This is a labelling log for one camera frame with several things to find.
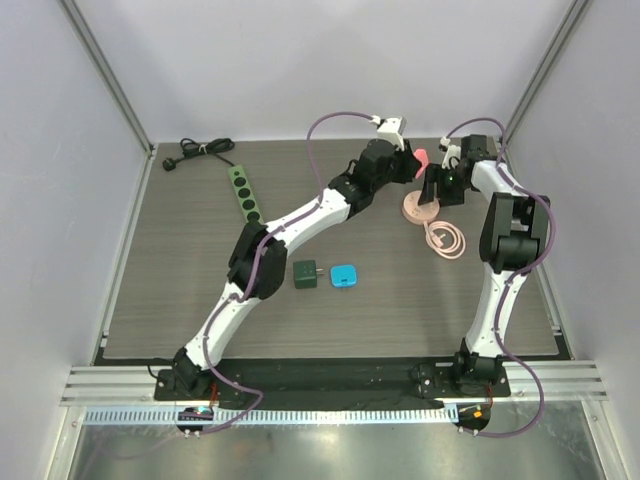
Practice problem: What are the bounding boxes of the pink round socket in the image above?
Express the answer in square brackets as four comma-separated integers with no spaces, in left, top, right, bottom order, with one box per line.
[402,190,440,225]

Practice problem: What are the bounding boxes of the pink plug adapter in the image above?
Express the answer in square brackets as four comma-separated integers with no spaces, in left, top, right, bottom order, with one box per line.
[413,149,430,179]

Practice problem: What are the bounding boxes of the blue plug adapter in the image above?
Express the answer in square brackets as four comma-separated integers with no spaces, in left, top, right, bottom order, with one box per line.
[330,264,358,289]

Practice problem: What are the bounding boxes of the dark green cube plug adapter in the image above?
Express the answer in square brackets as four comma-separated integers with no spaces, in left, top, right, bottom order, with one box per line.
[292,260,324,290]

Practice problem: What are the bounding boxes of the green power strip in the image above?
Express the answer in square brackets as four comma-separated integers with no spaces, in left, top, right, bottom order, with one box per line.
[228,165,263,222]

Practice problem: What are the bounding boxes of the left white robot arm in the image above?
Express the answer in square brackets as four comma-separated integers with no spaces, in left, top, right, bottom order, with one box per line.
[171,139,428,400]

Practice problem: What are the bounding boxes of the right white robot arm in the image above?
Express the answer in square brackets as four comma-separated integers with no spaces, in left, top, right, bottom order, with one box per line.
[418,135,555,396]

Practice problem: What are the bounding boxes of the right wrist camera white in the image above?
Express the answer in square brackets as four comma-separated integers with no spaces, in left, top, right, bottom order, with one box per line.
[439,137,461,159]

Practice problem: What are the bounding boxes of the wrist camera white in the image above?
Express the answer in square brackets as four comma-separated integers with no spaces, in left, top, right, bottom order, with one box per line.
[439,137,461,159]
[370,115,406,151]

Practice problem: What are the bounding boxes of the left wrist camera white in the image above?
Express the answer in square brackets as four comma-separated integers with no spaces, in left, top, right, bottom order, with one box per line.
[370,115,406,151]

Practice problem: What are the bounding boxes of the pink coiled cable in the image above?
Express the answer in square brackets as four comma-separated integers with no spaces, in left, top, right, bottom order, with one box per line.
[423,219,468,262]

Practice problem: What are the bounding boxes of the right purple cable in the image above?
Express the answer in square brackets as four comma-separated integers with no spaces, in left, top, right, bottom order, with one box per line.
[443,117,557,437]

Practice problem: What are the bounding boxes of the black power strip cable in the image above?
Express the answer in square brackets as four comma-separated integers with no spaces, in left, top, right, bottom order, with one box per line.
[162,137,237,172]

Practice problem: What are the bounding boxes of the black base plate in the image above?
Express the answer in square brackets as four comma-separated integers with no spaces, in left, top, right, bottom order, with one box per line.
[153,357,511,411]

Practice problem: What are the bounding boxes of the slotted cable duct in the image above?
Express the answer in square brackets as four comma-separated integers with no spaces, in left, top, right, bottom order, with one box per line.
[84,405,458,427]

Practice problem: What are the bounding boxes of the aluminium front rail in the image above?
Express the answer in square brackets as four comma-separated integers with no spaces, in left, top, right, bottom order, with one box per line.
[60,361,608,407]

